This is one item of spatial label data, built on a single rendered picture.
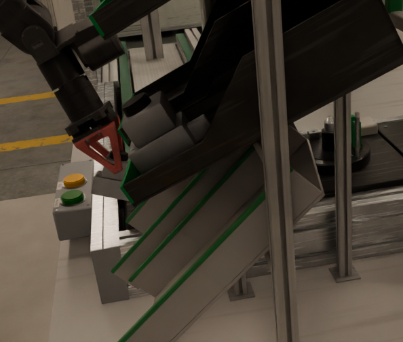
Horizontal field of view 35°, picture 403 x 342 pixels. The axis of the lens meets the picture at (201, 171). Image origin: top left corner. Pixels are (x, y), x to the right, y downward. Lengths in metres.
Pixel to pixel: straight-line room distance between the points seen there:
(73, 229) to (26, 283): 0.12
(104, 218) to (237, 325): 0.30
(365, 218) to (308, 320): 0.21
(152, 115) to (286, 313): 0.23
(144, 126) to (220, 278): 0.17
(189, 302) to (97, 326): 0.37
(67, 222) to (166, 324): 0.50
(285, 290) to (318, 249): 0.44
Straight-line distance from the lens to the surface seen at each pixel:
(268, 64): 0.51
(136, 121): 0.62
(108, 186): 1.00
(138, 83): 1.90
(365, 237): 1.07
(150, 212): 0.92
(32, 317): 1.07
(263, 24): 0.51
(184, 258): 0.78
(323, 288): 1.02
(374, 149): 1.21
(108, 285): 1.03
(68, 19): 6.36
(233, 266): 0.63
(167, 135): 0.62
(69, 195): 1.15
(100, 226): 1.06
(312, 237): 1.04
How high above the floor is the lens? 1.47
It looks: 25 degrees down
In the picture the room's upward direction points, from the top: 7 degrees counter-clockwise
